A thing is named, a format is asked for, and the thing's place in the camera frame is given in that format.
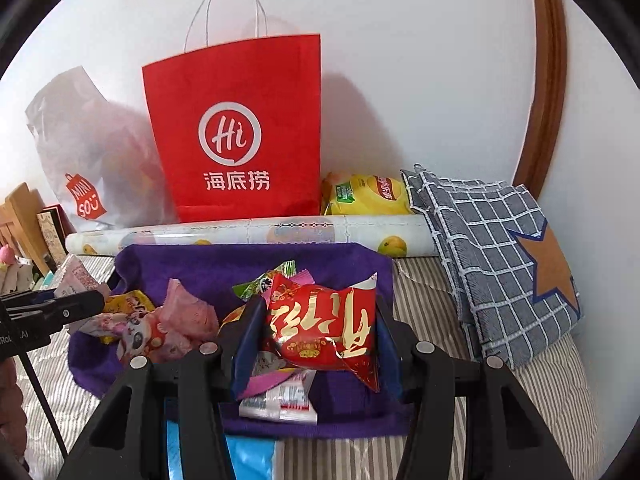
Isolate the blue tissue pack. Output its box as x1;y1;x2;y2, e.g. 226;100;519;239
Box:
165;420;286;480

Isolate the light pink dotted snack packet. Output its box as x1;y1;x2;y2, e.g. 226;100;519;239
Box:
52;254;110;301

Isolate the person's left forearm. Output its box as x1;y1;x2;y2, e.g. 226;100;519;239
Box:
0;357;28;461

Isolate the yellow snack packet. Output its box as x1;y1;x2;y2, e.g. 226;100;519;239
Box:
102;290;156;321

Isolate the patterned notebook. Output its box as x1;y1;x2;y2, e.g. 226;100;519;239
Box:
36;204;68;273

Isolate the long pink white snack packet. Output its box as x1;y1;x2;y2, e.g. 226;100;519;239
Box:
79;307;168;361

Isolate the grey plastic shopping bag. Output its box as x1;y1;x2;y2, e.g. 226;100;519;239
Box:
25;66;176;228

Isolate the red gold snack packet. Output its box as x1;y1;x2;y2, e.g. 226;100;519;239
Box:
260;271;380;393

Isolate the striped bed mattress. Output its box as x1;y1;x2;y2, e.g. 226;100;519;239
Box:
15;252;606;480

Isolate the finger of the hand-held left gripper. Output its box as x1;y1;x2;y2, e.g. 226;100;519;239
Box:
0;291;107;333
0;287;58;307

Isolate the fruit print paper roll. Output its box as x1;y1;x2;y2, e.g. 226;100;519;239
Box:
65;212;436;261

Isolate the grey checked cloth bag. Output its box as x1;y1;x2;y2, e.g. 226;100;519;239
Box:
400;162;583;371

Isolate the pale pink snack packet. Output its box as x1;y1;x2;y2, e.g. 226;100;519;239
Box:
150;279;218;363

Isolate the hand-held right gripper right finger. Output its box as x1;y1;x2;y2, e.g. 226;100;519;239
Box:
375;295;578;480

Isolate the purple towel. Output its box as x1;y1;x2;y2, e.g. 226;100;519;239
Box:
67;242;416;438

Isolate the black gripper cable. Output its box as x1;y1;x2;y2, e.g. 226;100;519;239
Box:
19;352;68;456

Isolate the wooden headboard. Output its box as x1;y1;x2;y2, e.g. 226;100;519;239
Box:
0;182;51;281

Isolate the yellow chip bag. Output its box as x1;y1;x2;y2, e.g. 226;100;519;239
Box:
320;172;416;217

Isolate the green snack packet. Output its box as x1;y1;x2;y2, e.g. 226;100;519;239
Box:
232;260;298;303

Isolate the white red snack packet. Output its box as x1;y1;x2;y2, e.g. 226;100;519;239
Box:
239;370;319;426

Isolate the brown wooden door frame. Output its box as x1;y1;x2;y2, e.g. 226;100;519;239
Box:
515;0;568;191

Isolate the red paper bag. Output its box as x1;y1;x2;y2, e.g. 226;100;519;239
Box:
141;0;322;223

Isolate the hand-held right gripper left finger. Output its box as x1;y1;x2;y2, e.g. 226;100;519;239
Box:
56;295;268;480

